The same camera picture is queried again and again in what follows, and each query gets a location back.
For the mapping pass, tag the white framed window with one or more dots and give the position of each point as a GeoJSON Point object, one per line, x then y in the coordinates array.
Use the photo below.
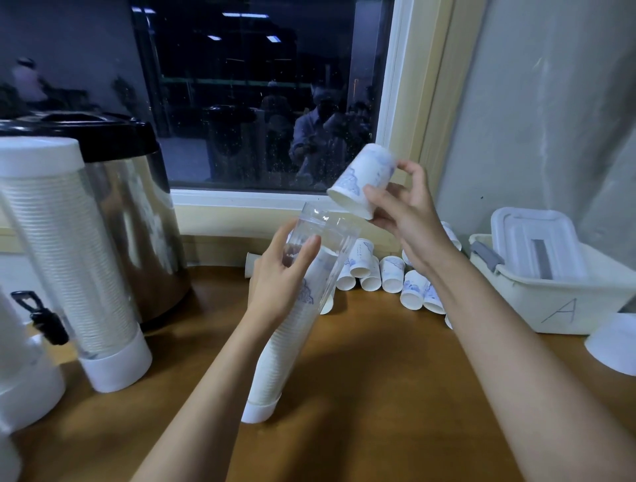
{"type": "Point", "coordinates": [268, 89]}

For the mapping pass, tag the nested stack of paper cups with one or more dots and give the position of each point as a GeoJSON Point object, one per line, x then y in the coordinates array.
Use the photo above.
{"type": "Point", "coordinates": [12, 338]}
{"type": "Point", "coordinates": [273, 363]}
{"type": "Point", "coordinates": [65, 268]}

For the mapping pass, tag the white plastic lid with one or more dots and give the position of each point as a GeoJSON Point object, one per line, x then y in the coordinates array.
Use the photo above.
{"type": "Point", "coordinates": [537, 241]}

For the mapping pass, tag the translucent plastic box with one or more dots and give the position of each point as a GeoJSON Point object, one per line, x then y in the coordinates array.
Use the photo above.
{"type": "Point", "coordinates": [527, 303]}

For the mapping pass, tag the person's left hand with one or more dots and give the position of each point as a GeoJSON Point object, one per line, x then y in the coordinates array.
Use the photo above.
{"type": "Point", "coordinates": [276, 288]}

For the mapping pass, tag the person's right forearm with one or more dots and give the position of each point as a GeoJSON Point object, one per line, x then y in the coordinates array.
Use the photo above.
{"type": "Point", "coordinates": [537, 387]}

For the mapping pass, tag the pile of paper cups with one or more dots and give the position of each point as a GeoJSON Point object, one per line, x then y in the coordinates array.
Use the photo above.
{"type": "Point", "coordinates": [393, 278]}

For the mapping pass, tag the person's left forearm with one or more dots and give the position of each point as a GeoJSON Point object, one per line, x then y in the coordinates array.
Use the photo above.
{"type": "Point", "coordinates": [204, 417]}

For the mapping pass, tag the stainless steel water dispenser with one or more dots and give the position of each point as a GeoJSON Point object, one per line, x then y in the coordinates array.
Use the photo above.
{"type": "Point", "coordinates": [139, 228]}

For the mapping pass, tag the single blue-printed paper cup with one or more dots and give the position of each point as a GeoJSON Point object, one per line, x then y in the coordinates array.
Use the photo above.
{"type": "Point", "coordinates": [360, 177]}

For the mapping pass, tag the white tube cap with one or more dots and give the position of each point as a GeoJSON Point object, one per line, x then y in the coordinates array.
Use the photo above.
{"type": "Point", "coordinates": [40, 157]}

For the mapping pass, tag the person's right hand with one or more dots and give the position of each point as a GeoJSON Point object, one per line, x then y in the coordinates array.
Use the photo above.
{"type": "Point", "coordinates": [412, 218]}

